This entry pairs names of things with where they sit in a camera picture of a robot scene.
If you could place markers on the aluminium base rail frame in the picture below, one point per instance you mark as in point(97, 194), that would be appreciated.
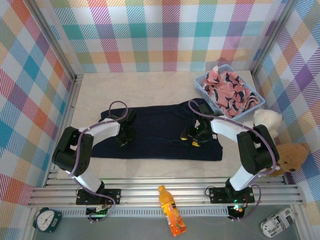
point(140, 193)

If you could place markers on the navy blue t-shirt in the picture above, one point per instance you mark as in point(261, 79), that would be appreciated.
point(155, 125)

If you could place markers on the orange juice bottle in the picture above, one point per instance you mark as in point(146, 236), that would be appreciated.
point(172, 215)

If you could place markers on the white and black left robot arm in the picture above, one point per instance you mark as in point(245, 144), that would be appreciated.
point(105, 128)

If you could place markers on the aluminium corner post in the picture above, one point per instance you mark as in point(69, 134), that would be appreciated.
point(272, 35)
point(57, 42)

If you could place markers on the pink whale print shorts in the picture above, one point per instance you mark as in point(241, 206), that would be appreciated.
point(225, 92)

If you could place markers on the white plush dog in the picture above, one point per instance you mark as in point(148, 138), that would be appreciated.
point(267, 118)

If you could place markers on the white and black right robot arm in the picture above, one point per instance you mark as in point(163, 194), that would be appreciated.
point(225, 130)

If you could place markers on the green alarm clock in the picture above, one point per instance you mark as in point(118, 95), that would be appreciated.
point(46, 220)

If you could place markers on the brown teddy bear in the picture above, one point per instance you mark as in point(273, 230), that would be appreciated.
point(292, 155)

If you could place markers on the newspaper print pouch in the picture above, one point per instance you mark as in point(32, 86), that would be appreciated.
point(277, 222)

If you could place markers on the left controller board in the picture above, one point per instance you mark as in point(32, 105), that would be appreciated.
point(98, 213)

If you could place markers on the right controller board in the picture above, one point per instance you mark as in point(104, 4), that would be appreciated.
point(236, 210)

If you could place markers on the aluminium side rail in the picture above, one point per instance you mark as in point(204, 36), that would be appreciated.
point(66, 120)

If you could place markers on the light blue plastic basket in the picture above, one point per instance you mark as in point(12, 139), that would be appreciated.
point(200, 86)

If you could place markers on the controller board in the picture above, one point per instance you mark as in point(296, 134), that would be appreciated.
point(236, 210)
point(98, 213)

